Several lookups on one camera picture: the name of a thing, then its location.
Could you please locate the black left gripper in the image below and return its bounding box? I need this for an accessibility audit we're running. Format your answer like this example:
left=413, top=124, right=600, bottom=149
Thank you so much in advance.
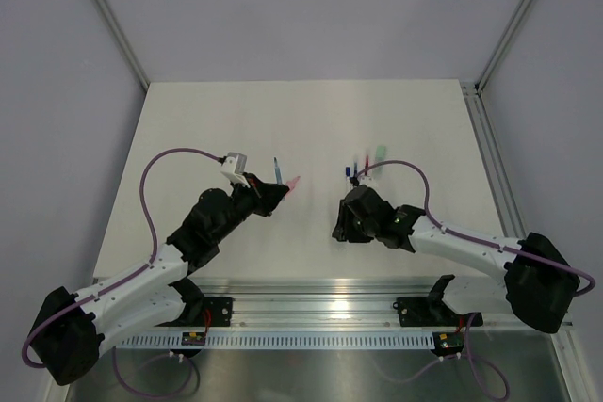
left=213, top=172, right=288, bottom=243

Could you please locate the light blue pen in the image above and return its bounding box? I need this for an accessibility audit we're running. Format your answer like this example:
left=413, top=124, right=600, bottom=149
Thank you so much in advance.
left=273, top=157, right=283, bottom=185

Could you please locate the white marker blue tip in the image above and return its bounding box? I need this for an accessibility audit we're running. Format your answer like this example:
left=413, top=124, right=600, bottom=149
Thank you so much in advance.
left=345, top=166, right=352, bottom=193

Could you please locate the green highlighter pen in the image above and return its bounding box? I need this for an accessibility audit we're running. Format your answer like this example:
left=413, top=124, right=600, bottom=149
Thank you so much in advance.
left=373, top=145, right=387, bottom=174

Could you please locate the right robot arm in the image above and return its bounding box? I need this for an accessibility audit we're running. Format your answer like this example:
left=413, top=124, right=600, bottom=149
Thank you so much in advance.
left=332, top=185, right=579, bottom=334

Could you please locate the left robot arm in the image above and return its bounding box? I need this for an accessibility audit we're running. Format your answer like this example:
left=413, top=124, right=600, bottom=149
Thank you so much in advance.
left=28, top=173, right=290, bottom=386

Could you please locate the pink translucent highlighter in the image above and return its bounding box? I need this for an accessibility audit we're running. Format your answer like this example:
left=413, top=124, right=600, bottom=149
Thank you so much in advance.
left=285, top=176, right=301, bottom=195

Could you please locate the right controller board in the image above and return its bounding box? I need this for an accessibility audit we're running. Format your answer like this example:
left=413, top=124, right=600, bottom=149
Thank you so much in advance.
left=432, top=332, right=464, bottom=357

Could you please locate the controller board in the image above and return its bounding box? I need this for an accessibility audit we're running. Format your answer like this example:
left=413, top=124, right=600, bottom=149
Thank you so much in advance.
left=432, top=332, right=464, bottom=357
left=182, top=331, right=206, bottom=347

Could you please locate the left controller board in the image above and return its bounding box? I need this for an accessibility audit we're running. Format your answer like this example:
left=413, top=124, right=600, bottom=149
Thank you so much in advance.
left=182, top=331, right=206, bottom=347

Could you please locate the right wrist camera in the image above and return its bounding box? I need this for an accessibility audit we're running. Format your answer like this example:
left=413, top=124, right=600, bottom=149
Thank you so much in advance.
left=358, top=175, right=378, bottom=189

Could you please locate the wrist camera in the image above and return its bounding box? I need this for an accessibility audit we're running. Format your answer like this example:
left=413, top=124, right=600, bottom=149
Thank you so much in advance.
left=358, top=175, right=378, bottom=189
left=220, top=152, right=249, bottom=187

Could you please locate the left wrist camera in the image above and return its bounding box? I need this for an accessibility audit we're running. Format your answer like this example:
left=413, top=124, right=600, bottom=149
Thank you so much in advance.
left=220, top=152, right=249, bottom=187

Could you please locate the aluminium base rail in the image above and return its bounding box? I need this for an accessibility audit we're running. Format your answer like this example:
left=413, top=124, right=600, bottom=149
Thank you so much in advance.
left=91, top=277, right=574, bottom=330

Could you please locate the white slotted cable duct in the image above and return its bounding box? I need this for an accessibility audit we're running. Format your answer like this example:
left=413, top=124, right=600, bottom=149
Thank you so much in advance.
left=119, top=330, right=433, bottom=350

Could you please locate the right side aluminium rail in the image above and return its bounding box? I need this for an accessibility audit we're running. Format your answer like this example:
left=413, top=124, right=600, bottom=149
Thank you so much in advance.
left=460, top=82, right=528, bottom=237

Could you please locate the right aluminium frame post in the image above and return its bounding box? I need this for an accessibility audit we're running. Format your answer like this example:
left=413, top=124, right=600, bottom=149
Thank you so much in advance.
left=474, top=0, right=566, bottom=95

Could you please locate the aluminium frame post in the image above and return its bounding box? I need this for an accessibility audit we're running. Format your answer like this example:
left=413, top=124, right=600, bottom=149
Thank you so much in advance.
left=90, top=0, right=151, bottom=92
left=474, top=0, right=566, bottom=95

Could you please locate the left aluminium frame post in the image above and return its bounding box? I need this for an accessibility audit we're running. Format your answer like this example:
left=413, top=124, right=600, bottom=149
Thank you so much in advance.
left=90, top=0, right=151, bottom=92

